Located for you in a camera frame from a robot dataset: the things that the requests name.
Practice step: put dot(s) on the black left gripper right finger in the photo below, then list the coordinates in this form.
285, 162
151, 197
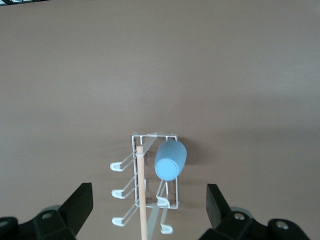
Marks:
217, 207

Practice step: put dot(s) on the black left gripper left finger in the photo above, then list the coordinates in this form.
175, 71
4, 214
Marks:
75, 207

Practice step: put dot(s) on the blue plastic cup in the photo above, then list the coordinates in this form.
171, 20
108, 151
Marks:
170, 160

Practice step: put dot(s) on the brown table cover sheet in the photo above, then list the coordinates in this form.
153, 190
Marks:
160, 62

